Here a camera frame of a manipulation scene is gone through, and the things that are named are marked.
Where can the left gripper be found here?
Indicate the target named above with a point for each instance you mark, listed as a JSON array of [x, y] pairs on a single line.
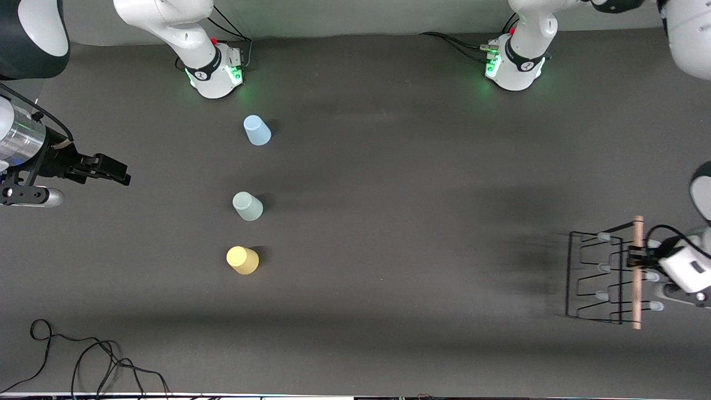
[[637, 259]]

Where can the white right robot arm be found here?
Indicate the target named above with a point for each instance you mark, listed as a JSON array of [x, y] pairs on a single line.
[[208, 58]]

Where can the yellow plastic cup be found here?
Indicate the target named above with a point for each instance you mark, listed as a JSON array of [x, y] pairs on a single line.
[[243, 260]]

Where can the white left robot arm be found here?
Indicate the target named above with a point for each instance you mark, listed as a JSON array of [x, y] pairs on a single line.
[[522, 53]]

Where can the pale green plastic cup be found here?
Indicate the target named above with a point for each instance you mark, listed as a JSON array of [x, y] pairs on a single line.
[[248, 206]]

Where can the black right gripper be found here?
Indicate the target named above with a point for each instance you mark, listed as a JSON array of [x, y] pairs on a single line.
[[54, 160]]

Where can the light blue plastic cup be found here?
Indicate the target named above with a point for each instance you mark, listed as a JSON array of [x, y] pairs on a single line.
[[257, 131]]

